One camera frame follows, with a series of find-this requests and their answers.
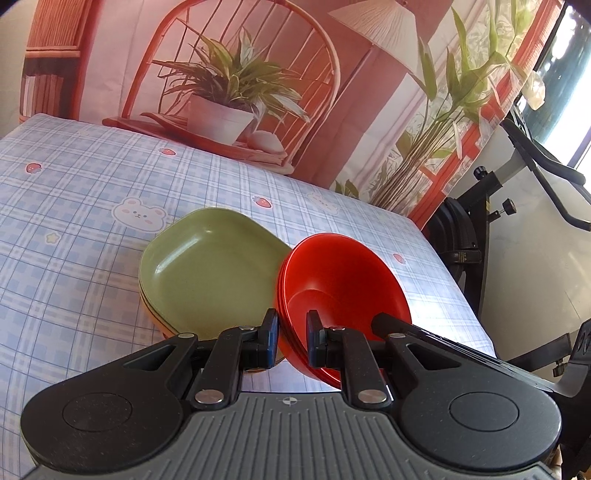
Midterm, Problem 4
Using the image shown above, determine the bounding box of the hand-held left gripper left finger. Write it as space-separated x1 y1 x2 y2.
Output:
122 308 280 409

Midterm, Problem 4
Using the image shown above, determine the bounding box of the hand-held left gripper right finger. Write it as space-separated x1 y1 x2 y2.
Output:
306 310 458 409

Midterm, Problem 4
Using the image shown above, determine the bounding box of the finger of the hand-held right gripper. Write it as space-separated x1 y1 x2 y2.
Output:
372 313 496 371

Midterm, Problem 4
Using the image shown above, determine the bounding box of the red bowl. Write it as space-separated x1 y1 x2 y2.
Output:
276 272 345 385
276 233 413 370

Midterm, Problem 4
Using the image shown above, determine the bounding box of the green plate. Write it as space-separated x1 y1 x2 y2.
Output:
139 277 195 335
139 207 296 340

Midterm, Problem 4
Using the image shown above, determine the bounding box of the orange plate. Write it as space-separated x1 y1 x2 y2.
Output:
144 302 280 373

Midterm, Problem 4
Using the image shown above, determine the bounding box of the black exercise bike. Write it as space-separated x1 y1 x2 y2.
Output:
422 106 591 377

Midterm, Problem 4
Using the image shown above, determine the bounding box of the blue plaid tablecloth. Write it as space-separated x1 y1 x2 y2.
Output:
0 113 498 464

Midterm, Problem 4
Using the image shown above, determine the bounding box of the window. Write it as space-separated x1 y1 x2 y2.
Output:
533 4 591 169

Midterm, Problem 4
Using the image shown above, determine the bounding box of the printed wall backdrop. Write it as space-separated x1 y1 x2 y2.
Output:
18 0 568 232

